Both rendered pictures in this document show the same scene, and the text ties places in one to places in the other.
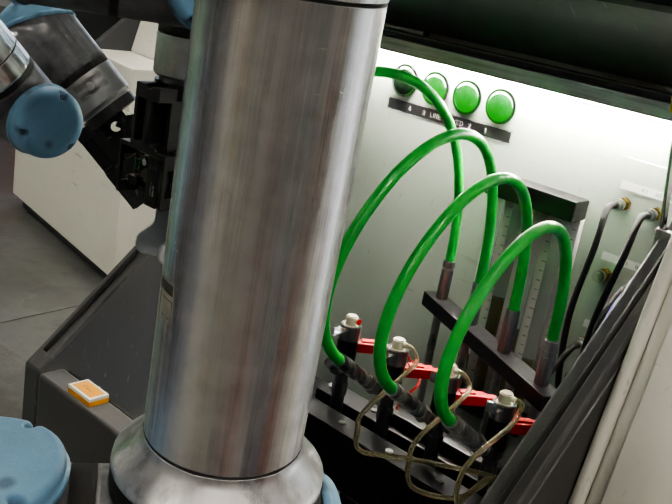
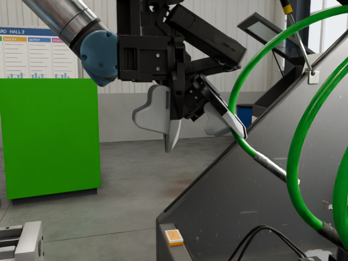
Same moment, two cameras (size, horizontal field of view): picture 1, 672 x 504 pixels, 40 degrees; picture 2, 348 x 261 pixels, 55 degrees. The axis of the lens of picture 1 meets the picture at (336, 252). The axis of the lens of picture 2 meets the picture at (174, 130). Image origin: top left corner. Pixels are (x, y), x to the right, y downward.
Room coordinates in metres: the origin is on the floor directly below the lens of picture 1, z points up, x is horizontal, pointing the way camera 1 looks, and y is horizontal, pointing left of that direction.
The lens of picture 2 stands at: (0.53, -0.13, 1.30)
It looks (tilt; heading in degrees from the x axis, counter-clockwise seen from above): 9 degrees down; 38
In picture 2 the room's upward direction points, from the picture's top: straight up
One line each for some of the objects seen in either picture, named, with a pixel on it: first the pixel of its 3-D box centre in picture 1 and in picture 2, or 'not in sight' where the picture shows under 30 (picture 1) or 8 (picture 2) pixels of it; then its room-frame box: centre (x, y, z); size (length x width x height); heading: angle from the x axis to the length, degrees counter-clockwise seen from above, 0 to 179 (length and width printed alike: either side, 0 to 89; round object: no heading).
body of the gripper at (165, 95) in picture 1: (179, 144); (151, 38); (0.87, 0.17, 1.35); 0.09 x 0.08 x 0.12; 140
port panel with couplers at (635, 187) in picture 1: (630, 282); not in sight; (1.16, -0.39, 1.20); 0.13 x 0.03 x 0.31; 50
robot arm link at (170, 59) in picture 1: (196, 61); not in sight; (0.87, 0.16, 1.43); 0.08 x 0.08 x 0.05
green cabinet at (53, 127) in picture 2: not in sight; (50, 134); (2.67, 3.33, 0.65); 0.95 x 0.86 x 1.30; 152
